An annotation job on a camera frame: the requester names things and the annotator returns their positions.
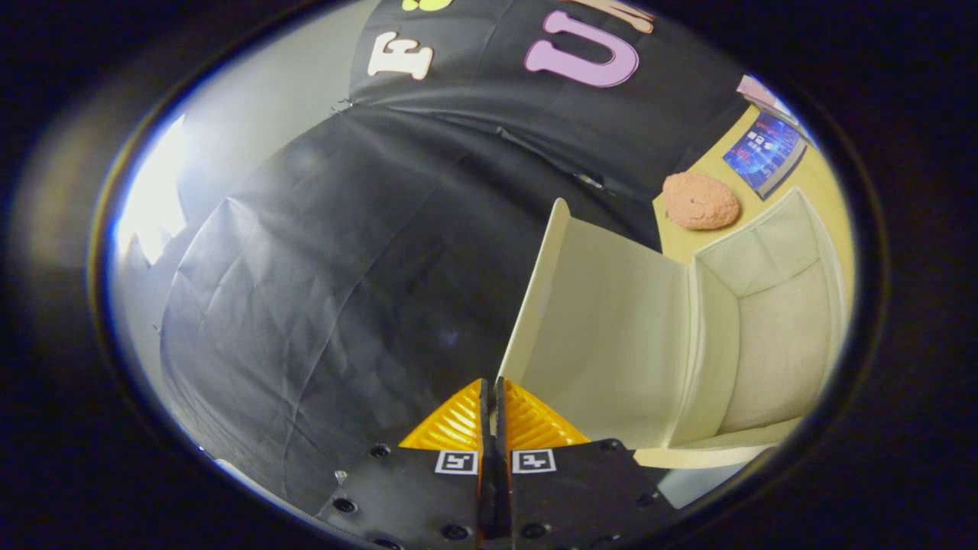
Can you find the pink cover book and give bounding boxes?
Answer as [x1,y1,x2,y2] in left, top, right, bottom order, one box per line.
[737,74,799,127]

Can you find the orange fuzzy ball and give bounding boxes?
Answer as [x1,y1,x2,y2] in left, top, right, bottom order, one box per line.
[662,172,741,231]

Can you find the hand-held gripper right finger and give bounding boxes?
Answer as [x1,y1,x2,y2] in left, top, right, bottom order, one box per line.
[495,377,677,550]

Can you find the black backdrop cloth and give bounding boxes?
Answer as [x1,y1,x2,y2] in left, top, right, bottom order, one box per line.
[157,0,753,520]

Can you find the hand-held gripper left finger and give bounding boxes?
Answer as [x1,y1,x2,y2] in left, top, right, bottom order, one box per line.
[317,378,490,550]

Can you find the beige storage box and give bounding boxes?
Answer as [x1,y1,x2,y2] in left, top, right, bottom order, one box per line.
[497,186,849,471]

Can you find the blue cover book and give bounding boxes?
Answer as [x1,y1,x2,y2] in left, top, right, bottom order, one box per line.
[722,112,808,201]

